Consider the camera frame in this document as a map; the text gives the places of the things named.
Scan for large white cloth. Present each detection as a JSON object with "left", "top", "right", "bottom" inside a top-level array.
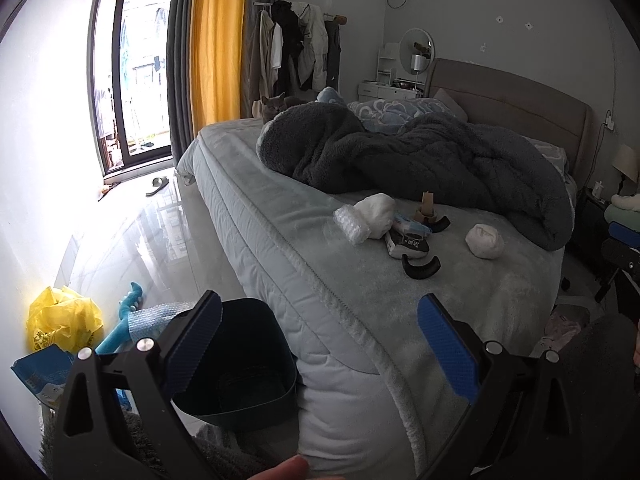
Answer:
[{"left": 355, "top": 193, "right": 396, "bottom": 240}]

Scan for bed with grey sheet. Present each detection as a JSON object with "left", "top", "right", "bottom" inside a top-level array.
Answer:
[{"left": 178, "top": 119, "right": 563, "bottom": 479}]

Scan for bedside lamp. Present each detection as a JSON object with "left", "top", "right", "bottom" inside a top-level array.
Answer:
[{"left": 612, "top": 144, "right": 639, "bottom": 194}]

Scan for blue dinosaur toy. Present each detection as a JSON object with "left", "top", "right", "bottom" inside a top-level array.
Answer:
[{"left": 96, "top": 282, "right": 143, "bottom": 354}]

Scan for person's left hand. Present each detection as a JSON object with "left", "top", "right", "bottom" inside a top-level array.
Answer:
[{"left": 246, "top": 454, "right": 346, "bottom": 480}]

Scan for cardboard tube roll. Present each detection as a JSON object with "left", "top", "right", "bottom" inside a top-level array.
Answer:
[{"left": 413, "top": 192, "right": 438, "bottom": 226}]

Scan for bubble wrap piece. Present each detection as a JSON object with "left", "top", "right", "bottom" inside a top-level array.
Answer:
[{"left": 333, "top": 204, "right": 371, "bottom": 245}]

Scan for grey curtain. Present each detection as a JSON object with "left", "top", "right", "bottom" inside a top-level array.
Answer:
[{"left": 166, "top": 0, "right": 193, "bottom": 166}]

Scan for grey cat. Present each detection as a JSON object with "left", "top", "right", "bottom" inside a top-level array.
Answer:
[{"left": 260, "top": 93, "right": 306, "bottom": 122}]

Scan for yellow curtain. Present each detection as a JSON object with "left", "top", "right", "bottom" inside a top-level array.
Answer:
[{"left": 190, "top": 0, "right": 245, "bottom": 131}]

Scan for blue tissue packet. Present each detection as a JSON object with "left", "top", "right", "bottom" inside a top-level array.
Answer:
[{"left": 392, "top": 214, "right": 432, "bottom": 237}]

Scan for black white package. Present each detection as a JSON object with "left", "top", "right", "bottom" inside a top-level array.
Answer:
[{"left": 385, "top": 230, "right": 430, "bottom": 259}]

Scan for yellow plastic bag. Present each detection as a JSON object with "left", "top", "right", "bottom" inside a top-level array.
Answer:
[{"left": 26, "top": 287, "right": 104, "bottom": 353}]

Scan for black trash bin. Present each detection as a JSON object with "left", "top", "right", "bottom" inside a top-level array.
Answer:
[{"left": 174, "top": 298, "right": 298, "bottom": 431}]

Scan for blue white paper bag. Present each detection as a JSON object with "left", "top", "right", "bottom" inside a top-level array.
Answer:
[{"left": 11, "top": 344, "right": 74, "bottom": 410}]

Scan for round vanity mirror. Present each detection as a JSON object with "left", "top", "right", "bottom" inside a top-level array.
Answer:
[{"left": 399, "top": 28, "right": 435, "bottom": 76}]

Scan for grey slipper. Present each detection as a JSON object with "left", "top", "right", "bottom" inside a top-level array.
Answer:
[{"left": 145, "top": 177, "right": 169, "bottom": 197}]

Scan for small white crumpled ball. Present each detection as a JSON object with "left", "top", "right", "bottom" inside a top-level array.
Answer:
[{"left": 464, "top": 223, "right": 504, "bottom": 260}]

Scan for brown headboard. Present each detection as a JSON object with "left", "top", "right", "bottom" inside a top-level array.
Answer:
[{"left": 425, "top": 58, "right": 597, "bottom": 188}]

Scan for white dresser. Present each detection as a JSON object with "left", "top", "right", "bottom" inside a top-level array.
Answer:
[{"left": 357, "top": 42, "right": 426, "bottom": 102}]

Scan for blue patterned duvet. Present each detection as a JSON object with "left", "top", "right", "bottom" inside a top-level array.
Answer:
[{"left": 316, "top": 87, "right": 468, "bottom": 133}]

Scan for black curved plastic piece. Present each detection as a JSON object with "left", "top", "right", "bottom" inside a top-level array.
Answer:
[{"left": 401, "top": 255, "right": 442, "bottom": 281}]

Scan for window with dark frame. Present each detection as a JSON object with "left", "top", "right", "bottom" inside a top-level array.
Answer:
[{"left": 89, "top": 0, "right": 170, "bottom": 176}]

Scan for clothes on rack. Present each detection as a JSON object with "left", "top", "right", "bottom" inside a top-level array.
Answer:
[{"left": 252, "top": 0, "right": 348, "bottom": 99}]

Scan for dark grey fleece blanket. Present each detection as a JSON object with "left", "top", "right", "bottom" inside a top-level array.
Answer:
[{"left": 256, "top": 102, "right": 574, "bottom": 252}]

